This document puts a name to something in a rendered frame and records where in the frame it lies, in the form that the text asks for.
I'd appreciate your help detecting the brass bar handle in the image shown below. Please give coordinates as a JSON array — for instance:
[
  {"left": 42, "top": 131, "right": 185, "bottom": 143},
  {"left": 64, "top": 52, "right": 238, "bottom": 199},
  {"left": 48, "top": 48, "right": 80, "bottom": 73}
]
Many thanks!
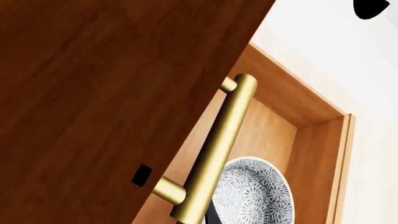
[{"left": 152, "top": 73, "right": 259, "bottom": 224}]

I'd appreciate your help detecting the patterned black white bowl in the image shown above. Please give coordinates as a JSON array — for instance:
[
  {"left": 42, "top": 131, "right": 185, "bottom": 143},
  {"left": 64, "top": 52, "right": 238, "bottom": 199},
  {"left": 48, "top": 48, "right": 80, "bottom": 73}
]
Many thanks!
[{"left": 208, "top": 156, "right": 295, "bottom": 224}]

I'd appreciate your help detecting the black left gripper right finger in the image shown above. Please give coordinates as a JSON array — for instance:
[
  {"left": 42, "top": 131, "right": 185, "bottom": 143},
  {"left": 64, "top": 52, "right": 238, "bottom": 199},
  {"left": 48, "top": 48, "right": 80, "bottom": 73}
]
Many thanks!
[{"left": 203, "top": 199, "right": 223, "bottom": 224}]

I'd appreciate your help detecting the dark wooden cabinet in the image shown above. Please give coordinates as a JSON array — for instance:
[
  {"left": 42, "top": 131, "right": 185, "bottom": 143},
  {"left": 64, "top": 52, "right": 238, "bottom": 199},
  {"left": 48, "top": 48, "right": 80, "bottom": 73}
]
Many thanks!
[{"left": 0, "top": 0, "right": 278, "bottom": 224}]

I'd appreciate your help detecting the black rounded object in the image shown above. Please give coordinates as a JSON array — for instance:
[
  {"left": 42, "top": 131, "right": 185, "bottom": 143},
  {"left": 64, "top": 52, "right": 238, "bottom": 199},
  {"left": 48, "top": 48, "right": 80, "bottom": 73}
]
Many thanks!
[{"left": 353, "top": 0, "right": 391, "bottom": 21}]

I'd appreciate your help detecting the light wooden open drawer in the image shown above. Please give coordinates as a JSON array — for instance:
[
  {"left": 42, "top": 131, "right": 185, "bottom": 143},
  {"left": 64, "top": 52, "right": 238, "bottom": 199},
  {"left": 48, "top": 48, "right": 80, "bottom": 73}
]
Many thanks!
[{"left": 131, "top": 41, "right": 357, "bottom": 224}]

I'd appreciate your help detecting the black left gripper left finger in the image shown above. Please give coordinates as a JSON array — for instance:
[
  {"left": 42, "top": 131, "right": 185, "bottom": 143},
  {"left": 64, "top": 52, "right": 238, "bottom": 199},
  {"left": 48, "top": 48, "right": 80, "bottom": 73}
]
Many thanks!
[{"left": 130, "top": 164, "right": 154, "bottom": 188}]

